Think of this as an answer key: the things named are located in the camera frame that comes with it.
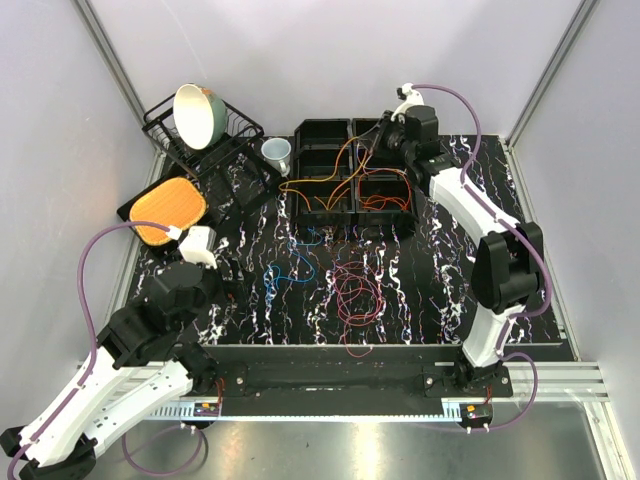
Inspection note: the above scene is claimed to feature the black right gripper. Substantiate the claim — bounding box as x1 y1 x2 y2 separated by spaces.
358 112 414 164

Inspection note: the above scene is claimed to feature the white cable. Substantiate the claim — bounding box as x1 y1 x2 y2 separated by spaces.
353 144 401 179

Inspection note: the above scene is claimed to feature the blue cable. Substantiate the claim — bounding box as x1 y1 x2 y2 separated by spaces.
262 227 321 301

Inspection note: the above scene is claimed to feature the orange cable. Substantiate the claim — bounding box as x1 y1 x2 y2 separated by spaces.
360 168 411 212

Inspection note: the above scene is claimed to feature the yellow cable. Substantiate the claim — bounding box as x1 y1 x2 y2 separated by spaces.
277 132 381 211

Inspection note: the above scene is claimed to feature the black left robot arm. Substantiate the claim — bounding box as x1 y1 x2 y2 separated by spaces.
1 261 246 479

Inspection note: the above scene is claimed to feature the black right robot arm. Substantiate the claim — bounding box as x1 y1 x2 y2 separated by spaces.
372 105 548 397

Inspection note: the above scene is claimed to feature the white measuring cup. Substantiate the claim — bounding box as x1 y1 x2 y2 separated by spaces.
260 137 292 176

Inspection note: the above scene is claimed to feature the white and green bowl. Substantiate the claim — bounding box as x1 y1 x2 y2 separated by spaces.
173 83 228 150

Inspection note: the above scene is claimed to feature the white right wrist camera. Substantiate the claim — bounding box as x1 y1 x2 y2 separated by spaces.
391 83 424 122

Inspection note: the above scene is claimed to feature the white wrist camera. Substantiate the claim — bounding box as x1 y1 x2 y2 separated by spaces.
391 83 424 122
167 225 217 269

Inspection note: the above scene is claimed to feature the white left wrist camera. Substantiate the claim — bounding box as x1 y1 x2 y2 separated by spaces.
167 225 217 269

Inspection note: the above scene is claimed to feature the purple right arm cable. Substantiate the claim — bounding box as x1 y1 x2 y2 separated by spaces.
417 83 554 319

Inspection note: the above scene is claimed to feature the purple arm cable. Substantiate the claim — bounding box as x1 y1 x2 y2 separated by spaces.
4 221 174 479
417 83 554 319

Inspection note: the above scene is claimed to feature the pink cable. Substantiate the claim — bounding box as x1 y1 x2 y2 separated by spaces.
332 259 386 357

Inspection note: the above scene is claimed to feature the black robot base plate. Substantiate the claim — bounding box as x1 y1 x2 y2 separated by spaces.
206 345 513 421

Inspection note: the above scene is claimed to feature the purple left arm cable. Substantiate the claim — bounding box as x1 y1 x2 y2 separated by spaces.
4 221 174 479

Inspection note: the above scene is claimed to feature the black wire dish rack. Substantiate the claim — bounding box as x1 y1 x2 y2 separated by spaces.
142 96 282 197

